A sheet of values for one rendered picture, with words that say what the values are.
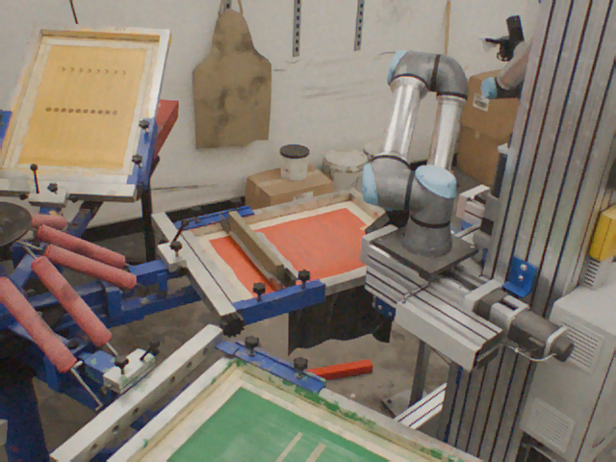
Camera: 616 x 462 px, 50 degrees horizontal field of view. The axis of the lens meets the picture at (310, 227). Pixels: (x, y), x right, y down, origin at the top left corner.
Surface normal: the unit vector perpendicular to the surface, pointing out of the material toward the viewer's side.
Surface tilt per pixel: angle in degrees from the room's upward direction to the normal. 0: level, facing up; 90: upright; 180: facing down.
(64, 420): 0
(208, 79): 88
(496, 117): 90
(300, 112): 90
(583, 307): 0
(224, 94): 87
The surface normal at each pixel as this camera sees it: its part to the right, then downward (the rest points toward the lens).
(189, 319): 0.04, -0.87
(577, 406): -0.75, 0.29
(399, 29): 0.48, 0.45
